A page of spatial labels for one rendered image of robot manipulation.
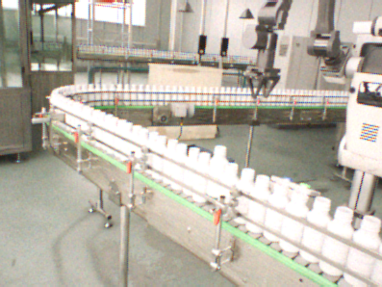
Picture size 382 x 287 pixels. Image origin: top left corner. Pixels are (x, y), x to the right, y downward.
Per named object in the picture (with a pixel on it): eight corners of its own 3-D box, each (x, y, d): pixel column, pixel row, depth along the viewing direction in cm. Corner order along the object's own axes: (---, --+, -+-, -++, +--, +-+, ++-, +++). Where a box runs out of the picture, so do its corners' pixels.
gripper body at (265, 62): (245, 71, 106) (248, 47, 104) (264, 72, 113) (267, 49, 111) (263, 74, 102) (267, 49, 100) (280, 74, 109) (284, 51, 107)
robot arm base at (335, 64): (340, 73, 136) (350, 47, 137) (334, 63, 130) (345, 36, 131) (319, 70, 142) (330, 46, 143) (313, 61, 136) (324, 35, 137)
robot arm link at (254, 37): (288, 11, 101) (264, 12, 107) (266, 5, 93) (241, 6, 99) (282, 51, 104) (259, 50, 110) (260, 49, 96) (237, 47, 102)
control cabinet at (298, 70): (292, 122, 775) (306, 37, 722) (307, 128, 732) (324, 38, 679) (264, 123, 741) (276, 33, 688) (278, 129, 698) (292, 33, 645)
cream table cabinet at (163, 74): (200, 129, 639) (206, 66, 606) (216, 138, 585) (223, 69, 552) (144, 131, 592) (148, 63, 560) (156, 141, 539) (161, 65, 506)
